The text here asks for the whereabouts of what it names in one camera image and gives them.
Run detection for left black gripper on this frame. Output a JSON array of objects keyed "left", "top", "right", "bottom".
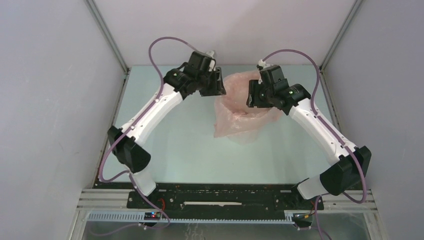
[{"left": 197, "top": 67, "right": 226, "bottom": 97}]

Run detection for pink plastic trash bag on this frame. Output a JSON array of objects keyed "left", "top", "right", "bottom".
[{"left": 213, "top": 70, "right": 283, "bottom": 138}]

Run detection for white plastic trash bin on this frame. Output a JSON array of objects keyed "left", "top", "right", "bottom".
[{"left": 227, "top": 130, "right": 259, "bottom": 145}]

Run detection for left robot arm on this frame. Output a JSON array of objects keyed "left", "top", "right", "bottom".
[{"left": 107, "top": 50, "right": 226, "bottom": 208}]

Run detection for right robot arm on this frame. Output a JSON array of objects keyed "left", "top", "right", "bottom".
[{"left": 246, "top": 64, "right": 372, "bottom": 209}]

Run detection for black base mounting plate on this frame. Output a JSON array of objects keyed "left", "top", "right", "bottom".
[{"left": 126, "top": 183, "right": 324, "bottom": 222}]

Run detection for small electronics board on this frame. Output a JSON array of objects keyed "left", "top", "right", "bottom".
[{"left": 143, "top": 212, "right": 162, "bottom": 221}]

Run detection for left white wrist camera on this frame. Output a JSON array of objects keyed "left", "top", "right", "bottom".
[{"left": 205, "top": 50, "right": 217, "bottom": 72}]

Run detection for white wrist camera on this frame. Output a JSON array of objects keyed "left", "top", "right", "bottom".
[
  {"left": 256, "top": 59, "right": 270, "bottom": 84},
  {"left": 205, "top": 50, "right": 217, "bottom": 72}
]

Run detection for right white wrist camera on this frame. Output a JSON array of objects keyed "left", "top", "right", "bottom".
[{"left": 256, "top": 59, "right": 270, "bottom": 84}]

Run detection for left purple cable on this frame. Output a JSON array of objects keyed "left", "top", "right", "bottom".
[{"left": 87, "top": 36, "right": 203, "bottom": 238}]

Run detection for purple cable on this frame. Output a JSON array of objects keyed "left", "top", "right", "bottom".
[
  {"left": 87, "top": 36, "right": 203, "bottom": 238},
  {"left": 256, "top": 49, "right": 368, "bottom": 240}
]

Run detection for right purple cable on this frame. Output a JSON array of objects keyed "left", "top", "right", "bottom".
[{"left": 256, "top": 49, "right": 368, "bottom": 240}]

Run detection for aluminium frame rail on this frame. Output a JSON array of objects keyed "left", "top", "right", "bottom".
[{"left": 74, "top": 188, "right": 379, "bottom": 226}]

